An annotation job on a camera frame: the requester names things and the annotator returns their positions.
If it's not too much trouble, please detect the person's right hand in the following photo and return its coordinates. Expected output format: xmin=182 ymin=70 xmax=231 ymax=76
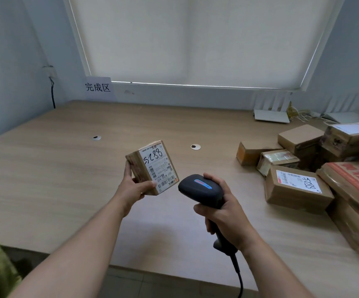
xmin=193 ymin=173 xmax=256 ymax=253

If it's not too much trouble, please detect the white paper sign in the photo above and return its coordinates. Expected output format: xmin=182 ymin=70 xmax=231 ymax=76
xmin=85 ymin=76 xmax=117 ymax=102

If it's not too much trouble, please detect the black barcode scanner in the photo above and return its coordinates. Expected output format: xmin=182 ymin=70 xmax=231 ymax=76
xmin=178 ymin=174 xmax=239 ymax=257

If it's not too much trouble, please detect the white router with antennas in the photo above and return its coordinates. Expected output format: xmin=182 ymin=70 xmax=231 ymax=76
xmin=250 ymin=91 xmax=292 ymax=124
xmin=322 ymin=92 xmax=359 ymax=124

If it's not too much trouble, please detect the black wall cable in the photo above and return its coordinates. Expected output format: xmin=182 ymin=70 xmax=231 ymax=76
xmin=49 ymin=76 xmax=57 ymax=109

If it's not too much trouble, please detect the small labelled cardboard box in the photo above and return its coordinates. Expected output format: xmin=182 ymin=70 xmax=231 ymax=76
xmin=125 ymin=140 xmax=179 ymax=196

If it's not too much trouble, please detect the white cable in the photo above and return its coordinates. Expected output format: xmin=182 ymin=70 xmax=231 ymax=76
xmin=300 ymin=112 xmax=340 ymax=125

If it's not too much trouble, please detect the person's right forearm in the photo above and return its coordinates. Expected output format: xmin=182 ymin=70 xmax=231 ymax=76
xmin=240 ymin=237 xmax=316 ymax=298

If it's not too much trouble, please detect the white roller blind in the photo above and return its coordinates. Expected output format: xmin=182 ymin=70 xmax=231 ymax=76
xmin=69 ymin=0 xmax=338 ymax=90

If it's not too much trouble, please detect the person's left hand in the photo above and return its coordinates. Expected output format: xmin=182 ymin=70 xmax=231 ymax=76
xmin=113 ymin=160 xmax=157 ymax=218

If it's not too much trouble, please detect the pile of cardboard parcels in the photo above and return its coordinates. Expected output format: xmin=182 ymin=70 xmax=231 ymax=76
xmin=236 ymin=122 xmax=359 ymax=255

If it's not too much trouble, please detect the yellow network cable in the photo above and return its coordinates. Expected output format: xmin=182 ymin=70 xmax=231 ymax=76
xmin=286 ymin=102 xmax=311 ymax=122

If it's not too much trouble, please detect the black scanner cable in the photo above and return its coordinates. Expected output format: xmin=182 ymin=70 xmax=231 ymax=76
xmin=231 ymin=253 xmax=244 ymax=298

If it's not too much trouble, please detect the person's left forearm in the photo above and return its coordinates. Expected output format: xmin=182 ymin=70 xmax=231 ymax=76
xmin=8 ymin=198 xmax=130 ymax=298

